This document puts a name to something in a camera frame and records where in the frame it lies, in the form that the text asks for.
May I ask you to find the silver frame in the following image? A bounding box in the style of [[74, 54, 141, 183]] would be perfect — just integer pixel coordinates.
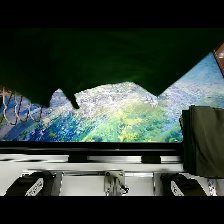
[[0, 153, 224, 197]]

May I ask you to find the dark green T-shirt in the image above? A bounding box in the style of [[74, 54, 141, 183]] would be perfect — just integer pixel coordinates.
[[0, 28, 224, 110]]

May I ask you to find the dark grey garment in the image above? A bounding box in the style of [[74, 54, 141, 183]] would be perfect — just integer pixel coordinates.
[[179, 105, 224, 180]]

